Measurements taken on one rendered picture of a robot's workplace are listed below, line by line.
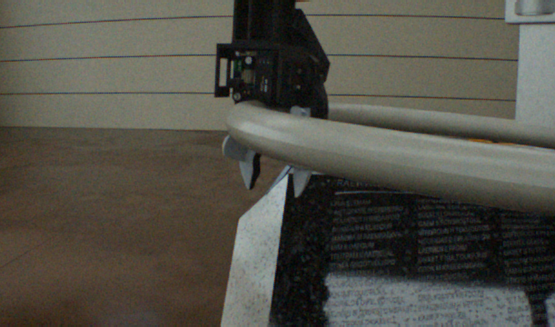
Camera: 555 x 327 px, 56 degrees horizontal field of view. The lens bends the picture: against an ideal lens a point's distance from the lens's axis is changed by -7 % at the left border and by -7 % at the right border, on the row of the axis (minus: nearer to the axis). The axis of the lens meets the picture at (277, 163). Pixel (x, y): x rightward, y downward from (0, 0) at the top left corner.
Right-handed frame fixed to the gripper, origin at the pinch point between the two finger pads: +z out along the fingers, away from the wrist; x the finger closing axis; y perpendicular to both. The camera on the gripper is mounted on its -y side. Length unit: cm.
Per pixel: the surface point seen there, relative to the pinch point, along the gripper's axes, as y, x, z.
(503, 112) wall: -663, -29, 22
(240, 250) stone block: -19.0, -15.4, 16.3
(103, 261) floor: -142, -171, 90
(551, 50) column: -127, 25, -23
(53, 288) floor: -104, -166, 91
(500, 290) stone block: -22.2, 23.1, 15.4
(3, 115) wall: -455, -709, 74
